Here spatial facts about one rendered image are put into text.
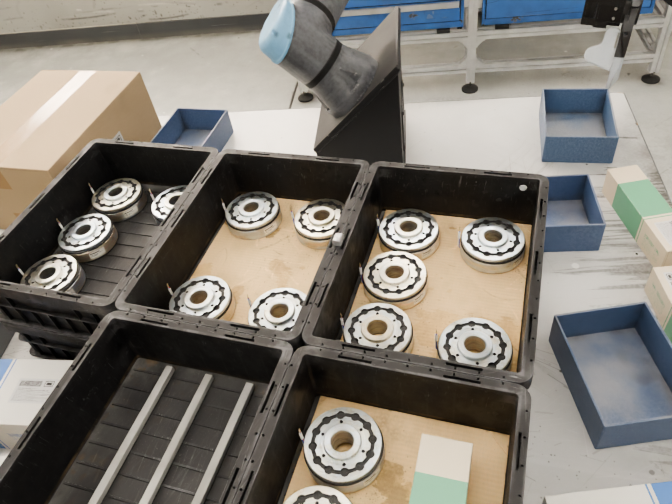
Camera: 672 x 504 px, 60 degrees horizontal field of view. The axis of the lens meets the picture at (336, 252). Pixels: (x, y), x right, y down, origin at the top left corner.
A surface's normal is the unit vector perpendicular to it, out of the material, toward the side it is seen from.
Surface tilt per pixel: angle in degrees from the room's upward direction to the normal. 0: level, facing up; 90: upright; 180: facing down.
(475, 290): 0
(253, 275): 0
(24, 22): 90
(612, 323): 90
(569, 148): 90
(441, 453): 0
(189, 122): 90
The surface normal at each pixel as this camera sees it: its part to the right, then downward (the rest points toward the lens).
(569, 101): -0.20, 0.72
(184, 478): -0.13, -0.69
